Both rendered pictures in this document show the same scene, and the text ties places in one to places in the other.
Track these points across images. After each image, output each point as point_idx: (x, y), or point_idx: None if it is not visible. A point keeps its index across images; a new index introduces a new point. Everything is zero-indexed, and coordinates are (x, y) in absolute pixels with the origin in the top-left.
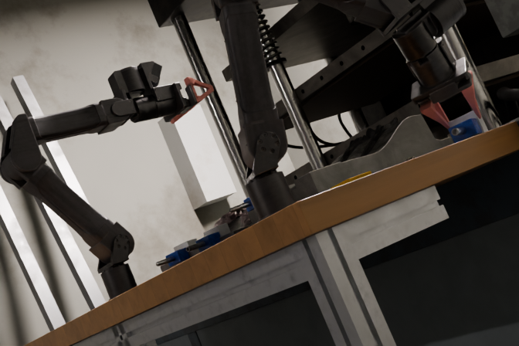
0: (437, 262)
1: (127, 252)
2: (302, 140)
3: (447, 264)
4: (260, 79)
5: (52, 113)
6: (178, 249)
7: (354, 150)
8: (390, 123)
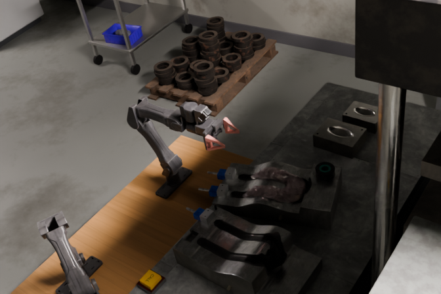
0: None
1: (168, 175)
2: None
3: None
4: None
5: (148, 109)
6: (218, 174)
7: (258, 241)
8: (251, 263)
